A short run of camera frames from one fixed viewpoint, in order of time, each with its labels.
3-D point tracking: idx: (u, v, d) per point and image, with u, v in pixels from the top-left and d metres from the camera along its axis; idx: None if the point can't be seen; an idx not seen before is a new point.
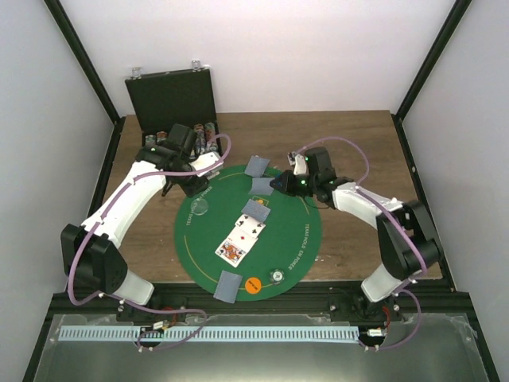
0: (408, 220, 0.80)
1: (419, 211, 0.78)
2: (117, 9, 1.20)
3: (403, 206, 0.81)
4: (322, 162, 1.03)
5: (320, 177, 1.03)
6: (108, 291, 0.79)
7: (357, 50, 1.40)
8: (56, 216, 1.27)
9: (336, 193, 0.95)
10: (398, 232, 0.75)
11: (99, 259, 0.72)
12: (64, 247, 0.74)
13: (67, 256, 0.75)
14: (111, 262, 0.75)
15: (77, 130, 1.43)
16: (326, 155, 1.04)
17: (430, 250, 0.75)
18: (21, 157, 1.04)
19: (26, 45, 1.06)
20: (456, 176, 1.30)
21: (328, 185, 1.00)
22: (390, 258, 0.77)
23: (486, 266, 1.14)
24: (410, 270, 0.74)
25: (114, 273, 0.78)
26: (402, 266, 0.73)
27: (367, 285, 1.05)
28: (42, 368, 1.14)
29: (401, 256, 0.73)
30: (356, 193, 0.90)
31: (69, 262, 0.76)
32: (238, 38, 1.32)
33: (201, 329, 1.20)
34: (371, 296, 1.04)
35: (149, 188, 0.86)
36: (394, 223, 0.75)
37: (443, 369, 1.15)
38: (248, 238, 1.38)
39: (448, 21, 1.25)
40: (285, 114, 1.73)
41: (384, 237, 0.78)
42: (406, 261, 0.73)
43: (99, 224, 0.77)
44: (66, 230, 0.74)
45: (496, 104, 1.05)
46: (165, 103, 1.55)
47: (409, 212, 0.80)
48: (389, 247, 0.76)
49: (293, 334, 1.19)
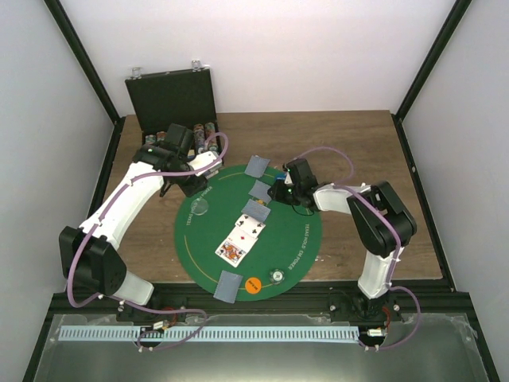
0: (379, 200, 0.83)
1: (386, 189, 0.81)
2: (117, 9, 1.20)
3: (371, 188, 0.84)
4: (303, 173, 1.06)
5: (302, 187, 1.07)
6: (107, 292, 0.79)
7: (357, 50, 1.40)
8: (56, 216, 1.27)
9: (316, 195, 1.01)
10: (369, 208, 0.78)
11: (98, 260, 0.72)
12: (61, 249, 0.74)
13: (66, 259, 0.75)
14: (110, 263, 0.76)
15: (77, 130, 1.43)
16: (306, 165, 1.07)
17: (403, 224, 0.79)
18: (19, 158, 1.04)
19: (26, 45, 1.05)
20: (457, 176, 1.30)
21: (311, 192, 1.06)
22: (367, 236, 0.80)
23: (485, 266, 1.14)
24: (387, 245, 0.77)
25: (113, 274, 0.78)
26: (379, 243, 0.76)
27: (363, 282, 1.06)
28: (42, 368, 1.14)
29: (376, 233, 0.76)
30: (331, 189, 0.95)
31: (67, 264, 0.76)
32: (238, 38, 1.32)
33: (201, 329, 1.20)
34: (367, 291, 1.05)
35: (148, 190, 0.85)
36: (363, 200, 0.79)
37: (444, 369, 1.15)
38: (248, 238, 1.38)
39: (448, 20, 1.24)
40: (285, 114, 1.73)
41: (359, 216, 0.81)
42: (383, 237, 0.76)
43: (97, 227, 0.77)
44: (64, 232, 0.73)
45: (497, 105, 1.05)
46: (165, 103, 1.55)
47: (378, 192, 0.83)
48: (364, 225, 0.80)
49: (293, 334, 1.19)
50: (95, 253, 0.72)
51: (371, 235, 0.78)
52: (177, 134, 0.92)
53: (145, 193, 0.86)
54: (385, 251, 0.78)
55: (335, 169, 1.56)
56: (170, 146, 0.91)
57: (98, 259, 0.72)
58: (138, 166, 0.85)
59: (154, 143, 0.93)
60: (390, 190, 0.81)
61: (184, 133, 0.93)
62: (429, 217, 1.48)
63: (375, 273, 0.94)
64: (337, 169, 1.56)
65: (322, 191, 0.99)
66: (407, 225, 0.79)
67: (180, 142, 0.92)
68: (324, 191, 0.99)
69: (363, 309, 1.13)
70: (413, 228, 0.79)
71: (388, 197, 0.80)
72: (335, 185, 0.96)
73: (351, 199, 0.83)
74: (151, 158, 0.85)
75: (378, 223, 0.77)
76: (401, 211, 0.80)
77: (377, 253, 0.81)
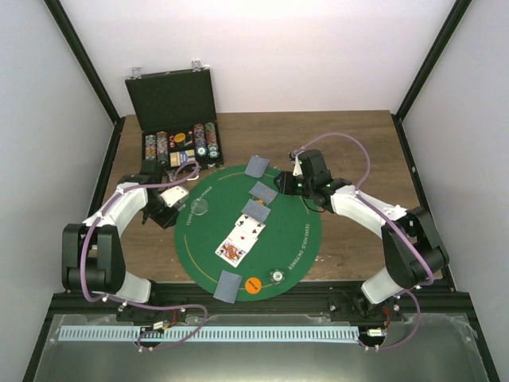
0: (412, 228, 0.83)
1: (424, 218, 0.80)
2: (117, 11, 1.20)
3: (408, 214, 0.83)
4: (317, 165, 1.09)
5: (316, 181, 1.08)
6: (112, 290, 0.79)
7: (356, 50, 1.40)
8: (56, 216, 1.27)
9: (334, 199, 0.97)
10: (406, 244, 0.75)
11: (103, 246, 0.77)
12: (64, 247, 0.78)
13: (67, 255, 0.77)
14: (114, 251, 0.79)
15: (77, 130, 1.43)
16: (320, 158, 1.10)
17: (434, 255, 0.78)
18: (19, 157, 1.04)
19: (27, 46, 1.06)
20: (457, 176, 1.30)
21: (325, 189, 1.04)
22: (398, 267, 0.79)
23: (485, 266, 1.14)
24: (417, 279, 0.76)
25: (115, 267, 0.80)
26: (409, 278, 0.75)
27: (367, 287, 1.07)
28: (42, 368, 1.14)
29: (409, 268, 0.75)
30: (357, 202, 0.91)
31: (68, 263, 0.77)
32: (238, 38, 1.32)
33: (200, 329, 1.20)
34: (371, 298, 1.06)
35: (136, 200, 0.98)
36: (400, 235, 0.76)
37: (444, 370, 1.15)
38: (248, 238, 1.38)
39: (448, 21, 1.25)
40: (285, 114, 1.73)
41: (391, 247, 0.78)
42: (414, 272, 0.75)
43: (101, 219, 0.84)
44: (68, 230, 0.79)
45: (495, 105, 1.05)
46: (164, 103, 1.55)
47: (413, 220, 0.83)
48: (396, 256, 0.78)
49: (293, 334, 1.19)
50: (100, 236, 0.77)
51: (402, 267, 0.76)
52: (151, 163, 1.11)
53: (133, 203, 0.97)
54: (413, 285, 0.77)
55: (334, 169, 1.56)
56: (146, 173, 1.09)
57: (102, 244, 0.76)
58: (123, 185, 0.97)
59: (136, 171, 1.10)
60: (428, 219, 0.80)
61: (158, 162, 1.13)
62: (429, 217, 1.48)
63: (387, 290, 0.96)
64: (337, 169, 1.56)
65: (342, 199, 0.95)
66: (440, 259, 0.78)
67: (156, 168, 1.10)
68: (342, 196, 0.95)
69: (364, 308, 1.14)
70: (444, 259, 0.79)
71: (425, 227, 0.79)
72: (359, 194, 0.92)
73: (385, 228, 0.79)
74: (137, 180, 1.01)
75: (411, 259, 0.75)
76: (437, 244, 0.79)
77: (404, 282, 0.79)
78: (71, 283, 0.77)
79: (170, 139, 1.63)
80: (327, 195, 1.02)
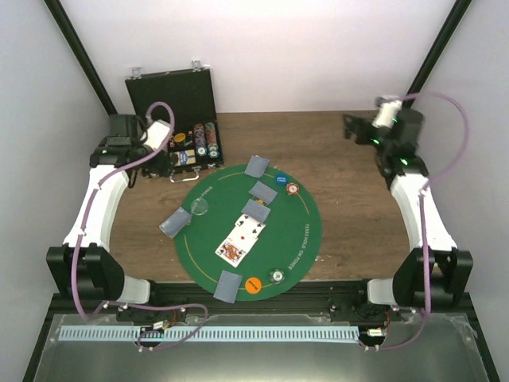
0: (445, 264, 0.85)
1: (462, 269, 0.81)
2: (117, 11, 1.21)
3: (451, 252, 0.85)
4: (407, 134, 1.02)
5: (397, 148, 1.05)
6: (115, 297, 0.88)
7: (357, 50, 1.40)
8: (57, 216, 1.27)
9: (398, 178, 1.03)
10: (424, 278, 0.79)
11: (91, 266, 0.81)
12: (53, 269, 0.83)
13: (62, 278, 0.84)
14: (105, 264, 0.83)
15: (78, 130, 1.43)
16: (417, 128, 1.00)
17: (442, 294, 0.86)
18: (20, 157, 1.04)
19: (26, 44, 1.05)
20: (457, 175, 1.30)
21: (398, 163, 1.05)
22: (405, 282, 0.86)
23: (486, 265, 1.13)
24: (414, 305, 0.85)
25: (110, 274, 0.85)
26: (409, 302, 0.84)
27: (371, 286, 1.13)
28: (42, 368, 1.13)
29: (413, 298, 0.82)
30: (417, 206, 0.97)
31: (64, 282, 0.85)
32: (237, 37, 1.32)
33: (200, 329, 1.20)
34: (371, 297, 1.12)
35: (116, 190, 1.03)
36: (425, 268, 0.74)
37: (444, 370, 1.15)
38: (248, 238, 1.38)
39: (448, 21, 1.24)
40: (285, 114, 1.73)
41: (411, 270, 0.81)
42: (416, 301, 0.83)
43: (83, 235, 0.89)
44: (50, 255, 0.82)
45: (495, 104, 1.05)
46: (165, 103, 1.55)
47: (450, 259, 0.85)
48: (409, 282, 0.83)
49: (293, 334, 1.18)
50: (86, 258, 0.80)
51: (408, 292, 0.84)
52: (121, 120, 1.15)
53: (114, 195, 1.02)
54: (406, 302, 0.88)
55: (335, 169, 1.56)
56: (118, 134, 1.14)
57: (88, 265, 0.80)
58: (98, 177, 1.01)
59: (104, 143, 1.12)
60: (465, 272, 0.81)
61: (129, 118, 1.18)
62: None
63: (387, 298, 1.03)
64: (337, 169, 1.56)
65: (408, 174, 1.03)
66: (448, 297, 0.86)
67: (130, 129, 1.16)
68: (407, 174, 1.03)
69: (362, 301, 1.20)
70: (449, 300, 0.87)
71: (457, 270, 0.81)
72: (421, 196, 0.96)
73: (416, 252, 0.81)
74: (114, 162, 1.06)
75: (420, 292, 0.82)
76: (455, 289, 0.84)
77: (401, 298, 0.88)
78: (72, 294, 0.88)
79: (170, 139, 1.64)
80: (395, 170, 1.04)
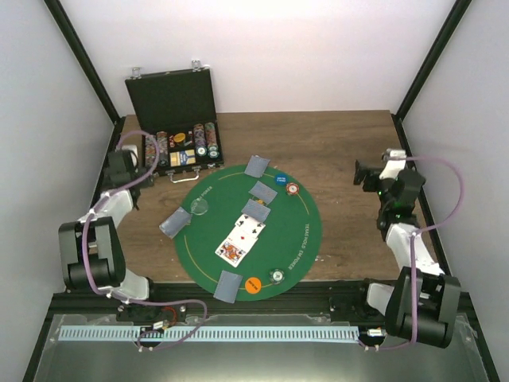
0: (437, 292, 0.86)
1: (449, 292, 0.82)
2: (117, 12, 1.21)
3: (440, 278, 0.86)
4: (405, 197, 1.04)
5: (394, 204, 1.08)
6: (118, 279, 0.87)
7: (357, 50, 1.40)
8: (57, 216, 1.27)
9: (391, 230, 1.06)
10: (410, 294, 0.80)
11: (102, 235, 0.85)
12: (63, 245, 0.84)
13: (66, 252, 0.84)
14: (114, 239, 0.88)
15: (78, 131, 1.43)
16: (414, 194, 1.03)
17: (433, 326, 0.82)
18: (20, 158, 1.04)
19: (26, 44, 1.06)
20: (457, 175, 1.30)
21: (392, 217, 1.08)
22: (394, 307, 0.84)
23: (486, 266, 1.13)
24: (402, 330, 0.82)
25: (116, 255, 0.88)
26: (397, 325, 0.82)
27: (372, 288, 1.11)
28: (42, 368, 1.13)
29: (401, 317, 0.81)
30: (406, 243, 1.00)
31: (69, 262, 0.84)
32: (237, 37, 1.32)
33: (199, 329, 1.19)
34: (369, 298, 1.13)
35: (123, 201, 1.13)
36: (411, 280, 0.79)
37: (444, 370, 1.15)
38: (248, 238, 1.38)
39: (448, 21, 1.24)
40: (285, 114, 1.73)
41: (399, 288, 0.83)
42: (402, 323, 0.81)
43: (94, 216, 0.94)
44: (62, 229, 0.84)
45: (495, 104, 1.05)
46: (165, 103, 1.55)
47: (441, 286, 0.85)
48: (397, 301, 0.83)
49: (293, 334, 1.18)
50: (98, 228, 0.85)
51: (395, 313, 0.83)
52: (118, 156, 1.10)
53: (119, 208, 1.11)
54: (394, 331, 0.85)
55: (334, 169, 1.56)
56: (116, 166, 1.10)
57: (101, 234, 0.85)
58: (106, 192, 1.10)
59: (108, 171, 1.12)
60: (453, 296, 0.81)
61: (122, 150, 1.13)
62: (435, 238, 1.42)
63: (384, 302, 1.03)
64: (337, 169, 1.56)
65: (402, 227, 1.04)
66: (438, 329, 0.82)
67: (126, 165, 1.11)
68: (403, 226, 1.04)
69: (362, 298, 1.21)
70: (441, 335, 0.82)
71: (444, 293, 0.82)
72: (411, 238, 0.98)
73: (405, 270, 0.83)
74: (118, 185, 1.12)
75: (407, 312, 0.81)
76: (445, 321, 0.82)
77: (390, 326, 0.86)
78: (74, 281, 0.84)
79: (169, 139, 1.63)
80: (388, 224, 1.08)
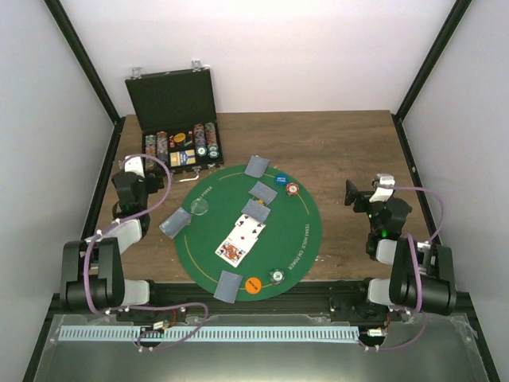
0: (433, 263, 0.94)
1: (444, 255, 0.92)
2: (117, 11, 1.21)
3: (432, 249, 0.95)
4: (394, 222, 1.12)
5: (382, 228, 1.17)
6: (114, 302, 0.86)
7: (357, 50, 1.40)
8: (57, 215, 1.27)
9: (380, 251, 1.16)
10: (412, 259, 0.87)
11: (105, 256, 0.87)
12: (65, 262, 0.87)
13: (67, 271, 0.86)
14: (115, 260, 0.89)
15: (78, 131, 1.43)
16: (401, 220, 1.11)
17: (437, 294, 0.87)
18: (20, 158, 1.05)
19: (26, 44, 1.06)
20: (457, 175, 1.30)
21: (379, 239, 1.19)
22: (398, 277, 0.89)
23: (486, 266, 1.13)
24: (407, 298, 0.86)
25: (116, 277, 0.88)
26: (402, 293, 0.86)
27: (373, 284, 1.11)
28: (42, 368, 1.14)
29: (405, 284, 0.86)
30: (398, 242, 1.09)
31: (69, 279, 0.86)
32: (238, 37, 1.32)
33: (200, 329, 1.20)
34: (370, 295, 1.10)
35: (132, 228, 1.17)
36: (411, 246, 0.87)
37: (444, 370, 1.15)
38: (248, 238, 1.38)
39: (448, 21, 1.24)
40: (285, 114, 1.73)
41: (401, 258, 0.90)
42: (407, 290, 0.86)
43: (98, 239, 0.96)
44: (68, 246, 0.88)
45: (495, 104, 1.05)
46: (165, 103, 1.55)
47: (435, 257, 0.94)
48: (400, 270, 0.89)
49: (293, 334, 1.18)
50: (102, 247, 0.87)
51: (399, 281, 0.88)
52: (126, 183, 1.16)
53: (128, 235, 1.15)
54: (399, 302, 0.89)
55: (335, 169, 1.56)
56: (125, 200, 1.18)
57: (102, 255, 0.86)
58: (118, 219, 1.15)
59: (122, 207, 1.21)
60: (447, 258, 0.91)
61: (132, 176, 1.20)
62: (435, 238, 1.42)
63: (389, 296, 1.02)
64: (337, 169, 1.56)
65: (388, 242, 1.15)
66: (442, 297, 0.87)
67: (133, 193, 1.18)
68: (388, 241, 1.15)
69: (362, 298, 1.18)
70: (445, 302, 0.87)
71: (440, 255, 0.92)
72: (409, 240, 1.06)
73: (403, 239, 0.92)
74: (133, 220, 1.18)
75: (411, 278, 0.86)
76: (445, 280, 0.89)
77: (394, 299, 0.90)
78: (70, 300, 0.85)
79: (170, 139, 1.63)
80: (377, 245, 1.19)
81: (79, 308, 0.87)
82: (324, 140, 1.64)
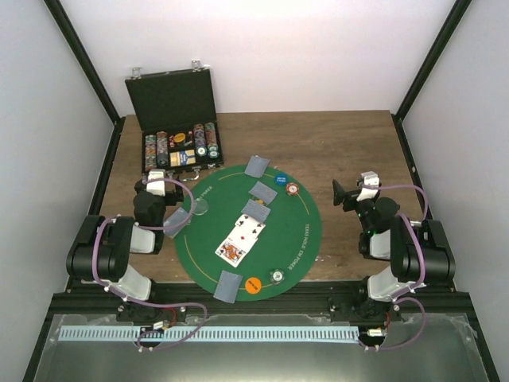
0: (426, 238, 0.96)
1: (434, 226, 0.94)
2: (117, 12, 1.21)
3: (422, 224, 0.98)
4: (382, 220, 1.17)
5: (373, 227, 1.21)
6: (116, 274, 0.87)
7: (357, 50, 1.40)
8: (57, 215, 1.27)
9: (372, 250, 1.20)
10: (409, 232, 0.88)
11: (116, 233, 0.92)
12: (81, 230, 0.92)
13: (82, 233, 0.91)
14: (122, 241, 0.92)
15: (78, 132, 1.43)
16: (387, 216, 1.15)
17: (439, 264, 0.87)
18: (20, 157, 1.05)
19: (27, 44, 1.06)
20: (457, 175, 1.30)
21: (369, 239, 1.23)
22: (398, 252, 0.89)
23: (486, 267, 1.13)
24: (411, 270, 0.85)
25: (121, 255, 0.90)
26: (406, 267, 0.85)
27: (372, 281, 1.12)
28: (42, 368, 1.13)
29: (407, 257, 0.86)
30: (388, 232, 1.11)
31: (79, 241, 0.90)
32: (238, 37, 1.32)
33: (200, 329, 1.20)
34: (371, 292, 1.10)
35: (147, 237, 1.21)
36: (405, 220, 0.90)
37: (443, 370, 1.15)
38: (248, 237, 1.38)
39: (448, 21, 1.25)
40: (285, 114, 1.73)
41: (398, 234, 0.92)
42: (410, 263, 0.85)
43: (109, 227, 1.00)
44: (87, 219, 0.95)
45: (495, 104, 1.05)
46: (165, 103, 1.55)
47: (427, 231, 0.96)
48: (400, 244, 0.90)
49: (293, 334, 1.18)
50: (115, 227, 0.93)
51: (401, 256, 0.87)
52: (144, 206, 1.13)
53: (141, 244, 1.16)
54: (403, 277, 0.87)
55: (334, 169, 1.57)
56: (139, 216, 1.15)
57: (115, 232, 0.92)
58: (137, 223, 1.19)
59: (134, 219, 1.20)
60: (437, 228, 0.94)
61: (153, 198, 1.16)
62: None
63: (387, 287, 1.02)
64: (337, 169, 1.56)
65: (378, 239, 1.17)
66: (442, 264, 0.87)
67: (147, 215, 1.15)
68: (379, 236, 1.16)
69: (362, 300, 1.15)
70: (446, 268, 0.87)
71: (430, 227, 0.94)
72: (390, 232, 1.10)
73: (396, 216, 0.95)
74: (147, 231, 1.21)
75: (411, 251, 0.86)
76: (442, 246, 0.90)
77: (398, 276, 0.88)
78: (75, 268, 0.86)
79: (169, 139, 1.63)
80: (368, 243, 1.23)
81: (80, 276, 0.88)
82: (329, 139, 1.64)
